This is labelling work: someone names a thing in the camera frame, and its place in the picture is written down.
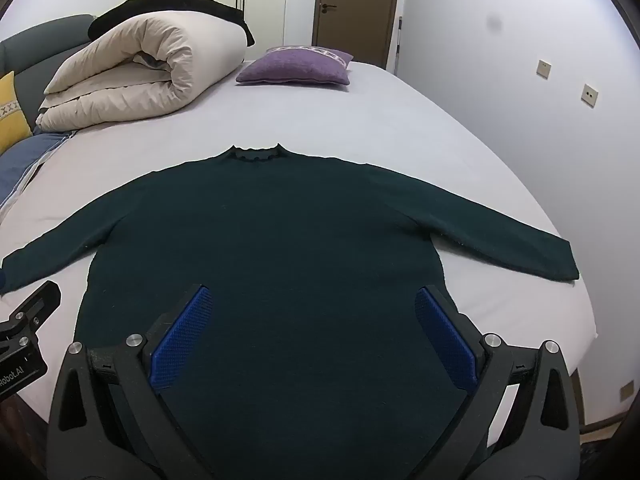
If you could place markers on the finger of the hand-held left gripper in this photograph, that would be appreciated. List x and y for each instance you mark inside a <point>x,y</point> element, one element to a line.
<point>35,305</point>

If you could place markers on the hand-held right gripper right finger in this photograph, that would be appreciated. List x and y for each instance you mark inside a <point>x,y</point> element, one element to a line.
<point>445,335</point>

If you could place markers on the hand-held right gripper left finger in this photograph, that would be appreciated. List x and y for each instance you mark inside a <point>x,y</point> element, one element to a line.
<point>180,335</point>

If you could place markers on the dark green sweater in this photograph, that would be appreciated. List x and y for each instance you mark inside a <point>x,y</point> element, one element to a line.
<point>280,240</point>

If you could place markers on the blue blanket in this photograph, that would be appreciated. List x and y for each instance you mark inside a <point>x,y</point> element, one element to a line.
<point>20,165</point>

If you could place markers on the yellow pillow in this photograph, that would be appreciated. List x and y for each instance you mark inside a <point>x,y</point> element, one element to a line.
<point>10,120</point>

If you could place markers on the rolled beige duvet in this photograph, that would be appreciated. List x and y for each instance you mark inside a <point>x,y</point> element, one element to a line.
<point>125,70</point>

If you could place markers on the grey padded headboard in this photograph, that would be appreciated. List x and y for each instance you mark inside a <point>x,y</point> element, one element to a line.
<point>35,50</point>

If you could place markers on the purple pillow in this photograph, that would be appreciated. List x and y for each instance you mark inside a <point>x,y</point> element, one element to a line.
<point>295,67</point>

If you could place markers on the black blanket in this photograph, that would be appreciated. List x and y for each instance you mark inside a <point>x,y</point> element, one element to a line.
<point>150,2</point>

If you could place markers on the beige wall socket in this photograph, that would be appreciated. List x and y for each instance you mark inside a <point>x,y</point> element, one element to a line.
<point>627,391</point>
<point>544,69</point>
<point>589,95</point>

